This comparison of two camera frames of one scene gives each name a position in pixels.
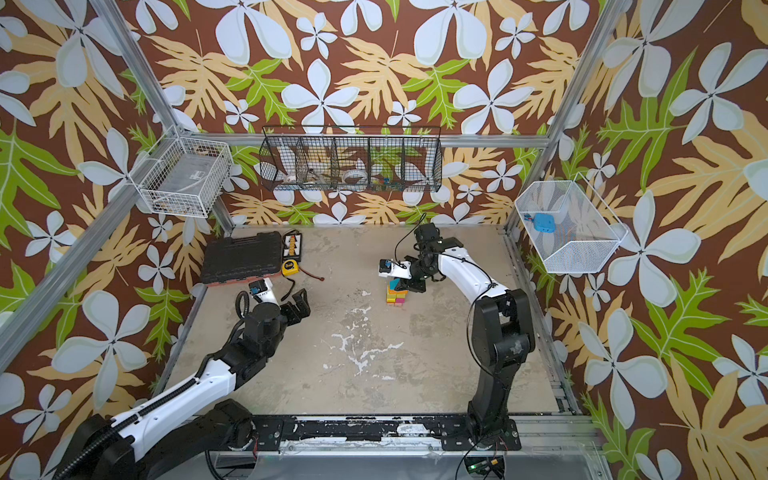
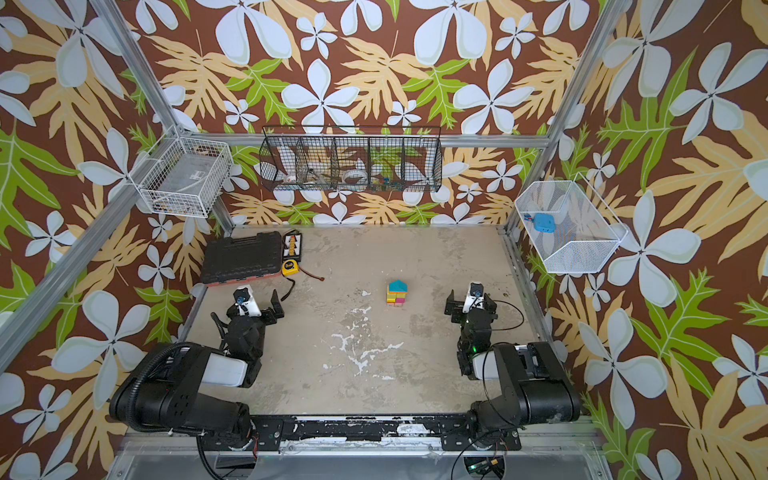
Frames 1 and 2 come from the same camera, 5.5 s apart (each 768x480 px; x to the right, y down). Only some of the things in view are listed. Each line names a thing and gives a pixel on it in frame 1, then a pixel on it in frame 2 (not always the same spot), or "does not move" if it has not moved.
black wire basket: [351, 159] does not move
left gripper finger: [294, 313] to [276, 305]
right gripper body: [414, 282] to [470, 311]
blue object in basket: [544, 222] does not move
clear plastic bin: [569, 229] does not move
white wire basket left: [183, 176] does not move
